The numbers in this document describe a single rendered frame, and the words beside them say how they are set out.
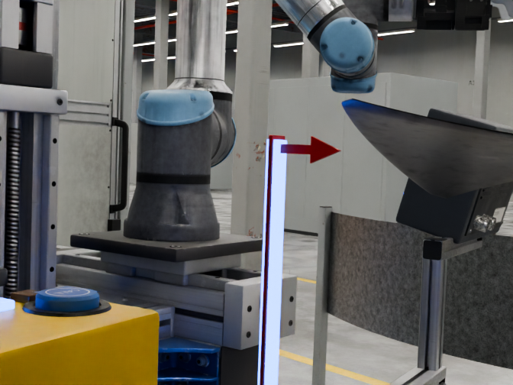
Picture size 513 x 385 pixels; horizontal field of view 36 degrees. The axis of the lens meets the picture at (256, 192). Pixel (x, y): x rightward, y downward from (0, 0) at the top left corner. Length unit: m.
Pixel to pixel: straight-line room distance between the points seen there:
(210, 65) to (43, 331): 0.93
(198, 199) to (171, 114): 0.13
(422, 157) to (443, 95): 10.60
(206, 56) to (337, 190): 9.58
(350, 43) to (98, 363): 0.77
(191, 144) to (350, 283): 1.85
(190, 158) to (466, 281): 1.52
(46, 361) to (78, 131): 2.19
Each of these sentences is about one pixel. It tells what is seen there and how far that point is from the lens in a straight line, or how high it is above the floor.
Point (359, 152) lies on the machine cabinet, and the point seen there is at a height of 1.21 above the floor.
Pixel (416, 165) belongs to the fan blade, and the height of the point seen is 1.17.
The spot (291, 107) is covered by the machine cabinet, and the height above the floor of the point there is 1.83.
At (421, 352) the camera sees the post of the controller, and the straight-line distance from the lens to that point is 1.23.
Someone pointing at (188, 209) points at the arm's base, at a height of 1.09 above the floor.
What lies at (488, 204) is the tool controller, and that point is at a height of 1.11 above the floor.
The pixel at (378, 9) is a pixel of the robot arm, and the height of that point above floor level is 1.41.
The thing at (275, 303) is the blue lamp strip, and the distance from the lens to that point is 0.72.
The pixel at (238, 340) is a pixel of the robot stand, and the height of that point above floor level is 0.92.
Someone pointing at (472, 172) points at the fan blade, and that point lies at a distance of 0.72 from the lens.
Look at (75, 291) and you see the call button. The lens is 0.53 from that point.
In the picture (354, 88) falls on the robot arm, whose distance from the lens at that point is 1.29.
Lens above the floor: 1.18
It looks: 3 degrees down
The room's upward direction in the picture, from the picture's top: 2 degrees clockwise
